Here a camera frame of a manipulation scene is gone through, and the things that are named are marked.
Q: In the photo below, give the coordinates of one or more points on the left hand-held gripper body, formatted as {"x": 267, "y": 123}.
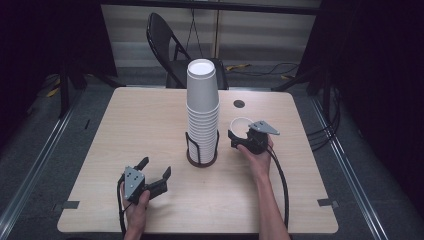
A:
{"x": 134, "y": 183}

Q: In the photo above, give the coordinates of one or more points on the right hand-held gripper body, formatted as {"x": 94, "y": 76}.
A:
{"x": 258, "y": 141}

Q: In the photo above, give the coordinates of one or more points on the single white paper cup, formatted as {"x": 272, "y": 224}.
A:
{"x": 238, "y": 126}

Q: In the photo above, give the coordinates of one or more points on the stack of white paper cups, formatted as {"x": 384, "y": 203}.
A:
{"x": 202, "y": 110}

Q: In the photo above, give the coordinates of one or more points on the person's right hand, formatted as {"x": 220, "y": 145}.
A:
{"x": 260, "y": 163}

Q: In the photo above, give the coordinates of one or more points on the person's left hand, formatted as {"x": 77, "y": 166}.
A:
{"x": 136, "y": 216}

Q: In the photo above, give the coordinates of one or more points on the dark round table grommet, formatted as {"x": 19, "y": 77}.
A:
{"x": 239, "y": 103}

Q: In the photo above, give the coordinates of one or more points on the yellow floor tape piece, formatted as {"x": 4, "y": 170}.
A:
{"x": 237, "y": 67}
{"x": 52, "y": 92}

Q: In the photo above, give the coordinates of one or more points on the grey tape strip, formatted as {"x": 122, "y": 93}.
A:
{"x": 327, "y": 202}
{"x": 70, "y": 204}

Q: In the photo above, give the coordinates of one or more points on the small black floor tape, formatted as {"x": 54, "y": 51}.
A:
{"x": 87, "y": 124}

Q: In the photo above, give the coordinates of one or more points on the black stand legs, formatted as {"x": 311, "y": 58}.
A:
{"x": 320, "y": 80}
{"x": 65, "y": 93}

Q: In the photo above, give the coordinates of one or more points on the black folding chair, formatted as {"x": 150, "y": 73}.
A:
{"x": 161, "y": 36}

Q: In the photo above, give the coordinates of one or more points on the black overhead bar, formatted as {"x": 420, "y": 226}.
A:
{"x": 213, "y": 6}

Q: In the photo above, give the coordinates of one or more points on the metal floor rail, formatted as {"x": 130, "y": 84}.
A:
{"x": 36, "y": 166}
{"x": 350, "y": 166}

